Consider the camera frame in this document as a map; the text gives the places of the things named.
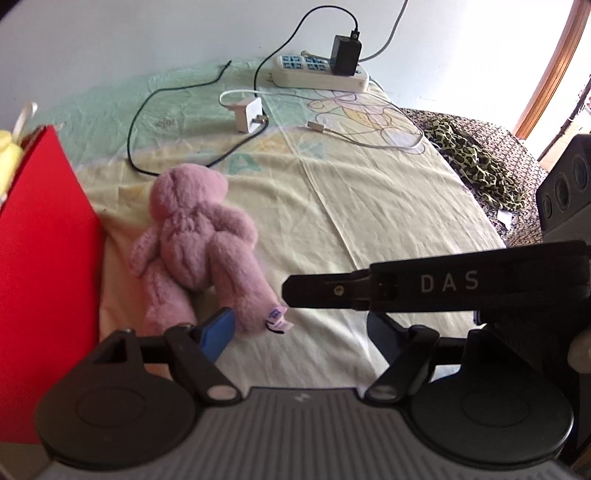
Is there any pink plush teddy bear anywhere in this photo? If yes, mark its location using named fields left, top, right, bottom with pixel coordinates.
left=128, top=164, right=293, bottom=336

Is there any yellow tiger plush toy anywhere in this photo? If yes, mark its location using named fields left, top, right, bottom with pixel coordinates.
left=0, top=102, right=38, bottom=204

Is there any dark patterned blanket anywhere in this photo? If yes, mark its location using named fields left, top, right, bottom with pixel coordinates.
left=405, top=109, right=547, bottom=247

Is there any green leopard print cloth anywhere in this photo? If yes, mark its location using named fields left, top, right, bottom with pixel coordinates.
left=424, top=120, right=525, bottom=212

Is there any red cardboard box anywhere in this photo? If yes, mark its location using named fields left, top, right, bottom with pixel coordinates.
left=1, top=126, right=105, bottom=444

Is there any pastel cartoon bed sheet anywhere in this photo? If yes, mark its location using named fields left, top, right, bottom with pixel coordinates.
left=27, top=57, right=507, bottom=388

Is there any white usb charger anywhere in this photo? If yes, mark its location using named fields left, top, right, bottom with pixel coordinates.
left=231, top=97, right=266, bottom=134

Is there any white power strip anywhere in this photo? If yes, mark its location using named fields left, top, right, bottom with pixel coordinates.
left=271, top=55, right=370, bottom=93

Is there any black power adapter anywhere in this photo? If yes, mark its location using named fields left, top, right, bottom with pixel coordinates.
left=329, top=30, right=362, bottom=77

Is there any black charger cable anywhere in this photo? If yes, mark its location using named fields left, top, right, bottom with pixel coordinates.
left=127, top=5, right=359, bottom=177

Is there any white usb cable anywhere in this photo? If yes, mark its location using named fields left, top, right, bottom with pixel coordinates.
left=219, top=89, right=425, bottom=154

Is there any grey power strip cord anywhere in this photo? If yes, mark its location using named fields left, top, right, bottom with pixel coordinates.
left=358, top=0, right=410, bottom=63

